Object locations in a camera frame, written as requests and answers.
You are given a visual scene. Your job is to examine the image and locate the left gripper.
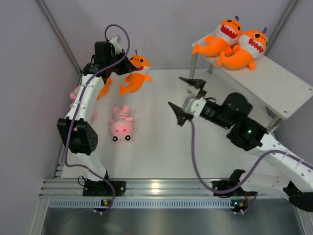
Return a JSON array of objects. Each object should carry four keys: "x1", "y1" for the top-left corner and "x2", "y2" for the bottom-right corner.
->
[{"x1": 107, "y1": 49, "x2": 136, "y2": 76}]

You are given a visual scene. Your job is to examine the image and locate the orange shark plush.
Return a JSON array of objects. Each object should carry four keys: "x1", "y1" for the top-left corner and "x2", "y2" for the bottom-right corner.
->
[
  {"x1": 97, "y1": 78, "x2": 112, "y2": 100},
  {"x1": 192, "y1": 16, "x2": 243, "y2": 58},
  {"x1": 217, "y1": 27, "x2": 268, "y2": 71},
  {"x1": 119, "y1": 51, "x2": 152, "y2": 97}
]

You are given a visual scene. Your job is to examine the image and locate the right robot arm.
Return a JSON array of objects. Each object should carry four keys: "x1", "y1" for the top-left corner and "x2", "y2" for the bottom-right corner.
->
[{"x1": 168, "y1": 77, "x2": 313, "y2": 212}]

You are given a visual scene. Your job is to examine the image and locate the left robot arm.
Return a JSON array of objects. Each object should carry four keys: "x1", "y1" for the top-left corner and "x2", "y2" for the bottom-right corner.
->
[{"x1": 57, "y1": 39, "x2": 135, "y2": 196}]

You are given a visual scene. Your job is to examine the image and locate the white two-tier shelf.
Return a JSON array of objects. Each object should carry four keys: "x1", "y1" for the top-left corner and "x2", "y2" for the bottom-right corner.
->
[{"x1": 187, "y1": 34, "x2": 313, "y2": 150}]

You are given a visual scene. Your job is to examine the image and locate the pink striped plush centre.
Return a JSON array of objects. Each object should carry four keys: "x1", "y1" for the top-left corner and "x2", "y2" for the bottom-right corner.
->
[{"x1": 109, "y1": 105, "x2": 134, "y2": 142}]

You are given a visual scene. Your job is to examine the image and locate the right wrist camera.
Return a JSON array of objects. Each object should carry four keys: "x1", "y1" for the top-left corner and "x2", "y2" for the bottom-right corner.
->
[{"x1": 182, "y1": 96, "x2": 206, "y2": 118}]

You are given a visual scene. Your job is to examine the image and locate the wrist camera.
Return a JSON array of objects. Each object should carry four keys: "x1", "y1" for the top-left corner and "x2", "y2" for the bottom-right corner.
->
[
  {"x1": 182, "y1": 96, "x2": 206, "y2": 118},
  {"x1": 109, "y1": 35, "x2": 124, "y2": 55}
]

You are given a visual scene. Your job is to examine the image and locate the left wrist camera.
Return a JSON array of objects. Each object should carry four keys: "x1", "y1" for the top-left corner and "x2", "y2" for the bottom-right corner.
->
[{"x1": 109, "y1": 35, "x2": 124, "y2": 55}]

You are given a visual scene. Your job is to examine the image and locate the pink striped plush near wall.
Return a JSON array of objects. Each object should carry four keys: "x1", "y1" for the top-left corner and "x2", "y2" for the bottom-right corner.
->
[{"x1": 70, "y1": 85, "x2": 97, "y2": 120}]

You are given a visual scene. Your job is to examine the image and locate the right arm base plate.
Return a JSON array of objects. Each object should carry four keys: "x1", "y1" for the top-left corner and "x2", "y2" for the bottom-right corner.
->
[{"x1": 211, "y1": 180, "x2": 259, "y2": 197}]

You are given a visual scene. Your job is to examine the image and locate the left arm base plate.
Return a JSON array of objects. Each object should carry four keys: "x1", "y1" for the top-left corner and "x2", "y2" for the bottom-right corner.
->
[{"x1": 83, "y1": 180, "x2": 126, "y2": 197}]

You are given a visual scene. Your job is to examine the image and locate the aluminium rail frame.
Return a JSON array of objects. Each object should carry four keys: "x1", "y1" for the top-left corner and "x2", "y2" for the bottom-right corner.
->
[{"x1": 39, "y1": 175, "x2": 290, "y2": 198}]

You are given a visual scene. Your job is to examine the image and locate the white slotted cable duct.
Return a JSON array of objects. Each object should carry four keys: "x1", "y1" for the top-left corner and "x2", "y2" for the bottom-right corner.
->
[{"x1": 49, "y1": 198, "x2": 234, "y2": 209}]

